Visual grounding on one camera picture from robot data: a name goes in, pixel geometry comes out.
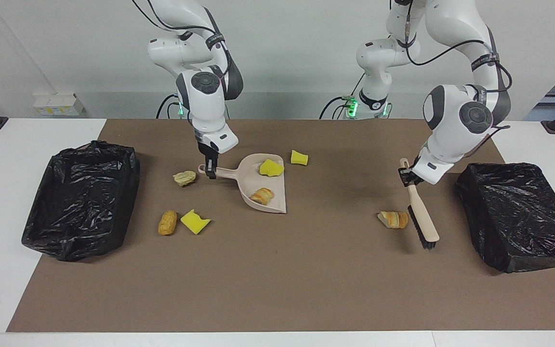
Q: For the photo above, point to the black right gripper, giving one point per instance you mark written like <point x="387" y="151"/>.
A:
<point x="208" y="156"/>

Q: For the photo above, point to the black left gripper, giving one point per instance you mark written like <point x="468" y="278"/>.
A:
<point x="406" y="177"/>

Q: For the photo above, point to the pale layered pastry piece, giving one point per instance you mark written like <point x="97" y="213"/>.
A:
<point x="184" y="178"/>

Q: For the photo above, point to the beige plastic dustpan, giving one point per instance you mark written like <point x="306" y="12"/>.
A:
<point x="251" y="177"/>

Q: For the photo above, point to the beige hand brush black bristles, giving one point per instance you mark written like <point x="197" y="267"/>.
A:
<point x="424" y="217"/>

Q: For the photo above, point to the striped croissant piece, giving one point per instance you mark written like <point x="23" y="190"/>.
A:
<point x="262" y="195"/>
<point x="394" y="220"/>

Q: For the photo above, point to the notched yellow sponge piece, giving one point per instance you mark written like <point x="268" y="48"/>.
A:
<point x="194" y="221"/>

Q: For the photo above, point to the wedge yellow sponge piece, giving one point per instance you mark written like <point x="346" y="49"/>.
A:
<point x="271" y="167"/>

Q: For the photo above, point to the brown bread roll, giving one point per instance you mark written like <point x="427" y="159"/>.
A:
<point x="167" y="222"/>

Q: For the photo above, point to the rounded yellow sponge piece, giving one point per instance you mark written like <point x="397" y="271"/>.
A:
<point x="299" y="157"/>

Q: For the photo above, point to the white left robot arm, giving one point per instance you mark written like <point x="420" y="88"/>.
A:
<point x="451" y="120"/>

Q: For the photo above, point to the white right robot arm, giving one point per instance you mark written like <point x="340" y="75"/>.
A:
<point x="205" y="106"/>

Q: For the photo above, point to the black bag lined bin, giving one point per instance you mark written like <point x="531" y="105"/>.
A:
<point x="518" y="217"/>
<point x="80" y="202"/>

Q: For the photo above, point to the brown table mat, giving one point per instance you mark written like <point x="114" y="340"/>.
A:
<point x="277" y="299"/>

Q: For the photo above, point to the white wall socket box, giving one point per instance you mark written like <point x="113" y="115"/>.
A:
<point x="56" y="104"/>

